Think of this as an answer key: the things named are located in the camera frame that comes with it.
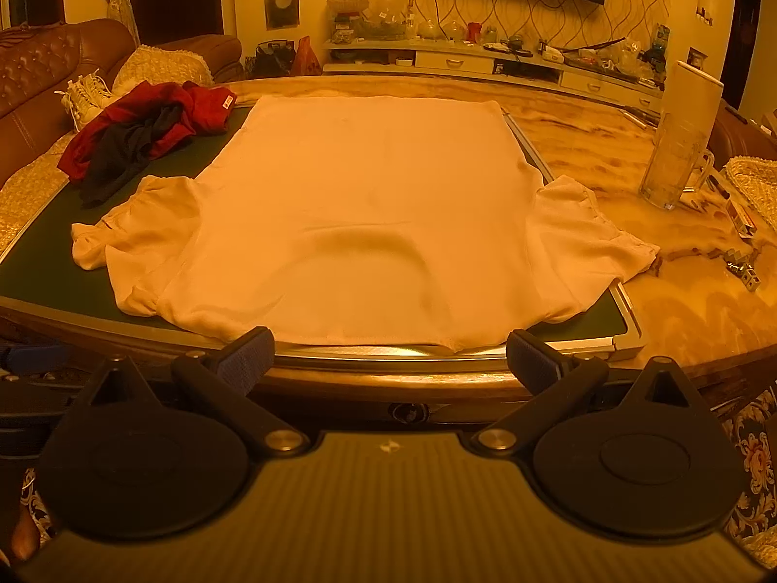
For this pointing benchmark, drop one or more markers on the green framed mat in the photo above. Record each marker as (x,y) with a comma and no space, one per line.
(36,261)

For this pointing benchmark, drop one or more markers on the floral patterned rug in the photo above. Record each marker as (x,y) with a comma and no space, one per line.
(756,467)

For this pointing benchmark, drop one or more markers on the red cup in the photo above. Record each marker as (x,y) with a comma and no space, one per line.
(474,31)

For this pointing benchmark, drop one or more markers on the pink shirt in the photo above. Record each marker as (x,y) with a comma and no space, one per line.
(364,194)

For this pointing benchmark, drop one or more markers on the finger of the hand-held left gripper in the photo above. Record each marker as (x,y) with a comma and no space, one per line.
(30,357)

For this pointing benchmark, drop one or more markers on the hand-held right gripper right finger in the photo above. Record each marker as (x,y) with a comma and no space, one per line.
(533,361)

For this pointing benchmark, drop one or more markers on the small cardboard packet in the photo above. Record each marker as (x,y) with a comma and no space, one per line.
(740,218)

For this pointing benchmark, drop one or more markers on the black bag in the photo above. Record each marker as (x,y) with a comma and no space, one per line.
(273,61)

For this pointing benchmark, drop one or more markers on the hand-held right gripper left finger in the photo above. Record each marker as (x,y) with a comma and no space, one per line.
(247,357)

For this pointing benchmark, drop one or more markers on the brown leather armchair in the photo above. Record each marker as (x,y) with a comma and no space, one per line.
(737,136)

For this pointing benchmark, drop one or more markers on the white lace-up sneaker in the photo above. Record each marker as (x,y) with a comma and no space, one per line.
(85,100)

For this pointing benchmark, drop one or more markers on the brown leather sofa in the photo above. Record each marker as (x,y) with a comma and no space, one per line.
(36,85)

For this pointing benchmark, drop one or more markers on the white television cabinet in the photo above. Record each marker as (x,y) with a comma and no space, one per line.
(461,62)

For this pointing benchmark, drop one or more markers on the orange bag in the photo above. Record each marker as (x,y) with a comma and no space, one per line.
(306,61)

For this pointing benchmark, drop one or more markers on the cream knitted cushion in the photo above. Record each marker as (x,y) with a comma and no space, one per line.
(161,67)

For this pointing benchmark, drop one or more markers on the black garment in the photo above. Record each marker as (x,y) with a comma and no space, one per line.
(115,152)

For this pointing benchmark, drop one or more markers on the tall white container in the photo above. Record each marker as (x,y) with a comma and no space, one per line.
(695,91)

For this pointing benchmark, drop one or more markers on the red garment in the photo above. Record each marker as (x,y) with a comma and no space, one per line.
(139,103)

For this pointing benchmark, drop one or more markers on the wall picture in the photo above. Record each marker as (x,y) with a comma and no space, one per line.
(281,3)

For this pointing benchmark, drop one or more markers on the cream quilted sofa cover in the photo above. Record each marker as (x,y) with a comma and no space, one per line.
(27,194)
(756,185)

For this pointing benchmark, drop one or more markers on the glass beer mug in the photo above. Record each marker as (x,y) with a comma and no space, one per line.
(671,164)

